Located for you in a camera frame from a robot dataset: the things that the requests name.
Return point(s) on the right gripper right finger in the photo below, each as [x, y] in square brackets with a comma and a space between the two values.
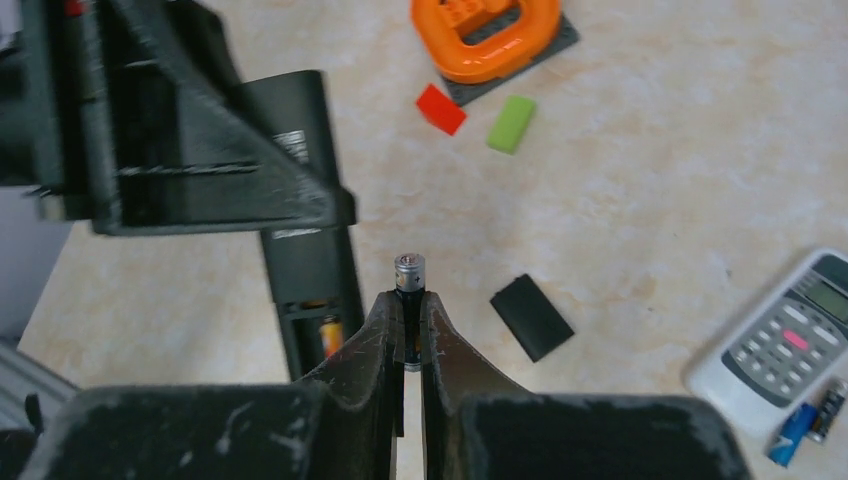
[477, 423]

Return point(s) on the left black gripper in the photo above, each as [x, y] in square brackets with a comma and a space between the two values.
[132, 116]

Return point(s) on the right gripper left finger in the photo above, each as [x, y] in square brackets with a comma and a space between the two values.
[337, 422]

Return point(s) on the orange battery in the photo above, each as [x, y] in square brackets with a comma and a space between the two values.
[331, 335]

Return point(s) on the black battery cover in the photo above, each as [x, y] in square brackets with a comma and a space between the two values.
[531, 317]

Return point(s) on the black remote control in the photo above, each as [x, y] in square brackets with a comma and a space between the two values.
[311, 272]

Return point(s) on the black battery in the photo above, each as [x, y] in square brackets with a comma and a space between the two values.
[410, 289]

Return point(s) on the white remote control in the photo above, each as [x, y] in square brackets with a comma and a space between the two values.
[782, 350]

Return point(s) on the dark battery beside remote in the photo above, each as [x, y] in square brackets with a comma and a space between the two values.
[828, 410]

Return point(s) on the blue battery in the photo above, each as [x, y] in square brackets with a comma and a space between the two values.
[789, 437]

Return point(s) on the red block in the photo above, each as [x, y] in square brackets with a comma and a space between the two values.
[440, 111]

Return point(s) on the light green block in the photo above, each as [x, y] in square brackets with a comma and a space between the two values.
[511, 124]

